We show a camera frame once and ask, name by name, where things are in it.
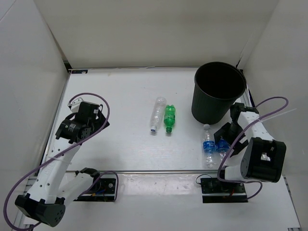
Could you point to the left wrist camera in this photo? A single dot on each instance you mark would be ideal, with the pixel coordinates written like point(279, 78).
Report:
point(74, 105)

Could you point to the front aluminium rail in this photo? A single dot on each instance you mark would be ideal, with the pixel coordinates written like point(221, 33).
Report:
point(207, 171)

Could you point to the green plastic bottle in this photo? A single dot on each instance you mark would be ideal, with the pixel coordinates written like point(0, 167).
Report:
point(169, 118)

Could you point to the tall blue label water bottle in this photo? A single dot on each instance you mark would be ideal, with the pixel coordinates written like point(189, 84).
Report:
point(208, 145)

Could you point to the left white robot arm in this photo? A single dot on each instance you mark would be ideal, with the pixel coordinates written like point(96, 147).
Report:
point(47, 200)

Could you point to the black plastic bin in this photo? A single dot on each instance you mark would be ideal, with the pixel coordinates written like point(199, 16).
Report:
point(217, 86)

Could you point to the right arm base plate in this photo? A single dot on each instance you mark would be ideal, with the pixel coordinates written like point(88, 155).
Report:
point(218, 192)

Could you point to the clear bottle blue cap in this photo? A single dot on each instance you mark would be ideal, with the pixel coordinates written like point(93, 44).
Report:
point(157, 114)

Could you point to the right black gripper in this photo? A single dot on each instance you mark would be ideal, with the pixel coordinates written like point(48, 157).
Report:
point(223, 133)

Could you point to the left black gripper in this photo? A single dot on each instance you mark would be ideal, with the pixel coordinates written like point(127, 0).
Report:
point(100, 121)

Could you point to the short blue label water bottle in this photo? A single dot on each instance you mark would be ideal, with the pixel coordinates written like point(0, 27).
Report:
point(222, 148)

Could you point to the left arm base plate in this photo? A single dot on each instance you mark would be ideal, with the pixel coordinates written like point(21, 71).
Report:
point(105, 190)

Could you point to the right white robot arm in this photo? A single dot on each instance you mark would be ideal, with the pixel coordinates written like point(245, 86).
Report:
point(253, 154)

